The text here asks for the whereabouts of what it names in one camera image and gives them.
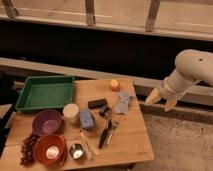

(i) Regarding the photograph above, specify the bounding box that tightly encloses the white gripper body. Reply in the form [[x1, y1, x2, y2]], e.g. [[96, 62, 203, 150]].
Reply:
[[159, 70, 195, 100]]

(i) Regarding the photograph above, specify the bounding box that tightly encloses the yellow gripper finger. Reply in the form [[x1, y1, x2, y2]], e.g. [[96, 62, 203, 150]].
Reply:
[[164, 99, 177, 112], [145, 88, 161, 105]]

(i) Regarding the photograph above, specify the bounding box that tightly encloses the purple bowl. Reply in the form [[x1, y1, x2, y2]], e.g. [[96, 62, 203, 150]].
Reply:
[[32, 109, 62, 136]]

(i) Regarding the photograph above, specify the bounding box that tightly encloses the red bowl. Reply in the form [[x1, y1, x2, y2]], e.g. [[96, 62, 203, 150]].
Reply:
[[33, 135, 65, 166]]

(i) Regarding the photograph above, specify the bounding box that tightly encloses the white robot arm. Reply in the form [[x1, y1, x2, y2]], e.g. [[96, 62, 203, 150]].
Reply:
[[145, 49, 213, 112]]

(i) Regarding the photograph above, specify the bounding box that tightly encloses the green plastic tray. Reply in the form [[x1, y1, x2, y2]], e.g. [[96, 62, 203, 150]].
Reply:
[[16, 75, 75, 113]]

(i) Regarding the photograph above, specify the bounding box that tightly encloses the light blue cloth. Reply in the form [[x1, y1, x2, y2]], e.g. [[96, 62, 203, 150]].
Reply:
[[114, 91, 134, 114]]

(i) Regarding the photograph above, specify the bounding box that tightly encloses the orange fruit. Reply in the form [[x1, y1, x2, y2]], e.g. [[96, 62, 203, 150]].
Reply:
[[110, 79, 120, 91]]

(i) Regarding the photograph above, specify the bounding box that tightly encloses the silver metal utensil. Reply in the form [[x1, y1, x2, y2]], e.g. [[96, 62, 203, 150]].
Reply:
[[106, 121, 119, 145]]

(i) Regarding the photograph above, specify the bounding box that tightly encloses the small black round object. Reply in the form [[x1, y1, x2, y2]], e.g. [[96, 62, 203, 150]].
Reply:
[[99, 105, 112, 118]]

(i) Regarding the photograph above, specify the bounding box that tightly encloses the wooden table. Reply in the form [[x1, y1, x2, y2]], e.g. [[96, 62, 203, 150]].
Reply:
[[0, 80, 154, 171]]

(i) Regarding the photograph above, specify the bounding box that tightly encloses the black rectangular block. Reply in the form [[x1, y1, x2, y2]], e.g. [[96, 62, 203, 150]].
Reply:
[[88, 99, 107, 109]]

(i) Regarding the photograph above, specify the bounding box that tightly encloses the blue sponge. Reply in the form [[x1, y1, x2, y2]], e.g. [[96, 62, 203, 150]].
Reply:
[[80, 109, 95, 130]]

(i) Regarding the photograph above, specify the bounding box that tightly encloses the wooden stick right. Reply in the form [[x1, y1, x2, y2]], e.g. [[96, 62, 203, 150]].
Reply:
[[81, 132, 100, 155]]

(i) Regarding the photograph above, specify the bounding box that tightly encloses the wooden stick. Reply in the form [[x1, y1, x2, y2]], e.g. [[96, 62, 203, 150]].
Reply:
[[81, 132, 100, 155], [80, 131, 93, 160]]

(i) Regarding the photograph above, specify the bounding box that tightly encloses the wooden stick left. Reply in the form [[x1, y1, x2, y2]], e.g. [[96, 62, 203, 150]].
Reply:
[[80, 131, 93, 160]]

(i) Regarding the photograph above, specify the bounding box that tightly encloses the white cylindrical container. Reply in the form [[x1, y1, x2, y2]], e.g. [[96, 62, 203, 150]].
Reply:
[[63, 103, 79, 124]]

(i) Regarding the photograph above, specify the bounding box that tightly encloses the small metal cup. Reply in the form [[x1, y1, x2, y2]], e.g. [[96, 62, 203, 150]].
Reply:
[[69, 143, 84, 160]]

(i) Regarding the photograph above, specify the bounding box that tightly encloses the red chili pepper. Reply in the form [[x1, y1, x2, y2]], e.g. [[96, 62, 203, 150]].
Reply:
[[59, 135, 67, 166]]

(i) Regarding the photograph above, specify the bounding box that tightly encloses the bunch of dark grapes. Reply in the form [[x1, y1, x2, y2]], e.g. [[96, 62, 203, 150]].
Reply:
[[20, 133, 38, 166]]

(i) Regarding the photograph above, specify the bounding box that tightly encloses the black handled utensil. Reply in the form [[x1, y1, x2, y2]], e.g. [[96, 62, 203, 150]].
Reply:
[[98, 120, 112, 149]]

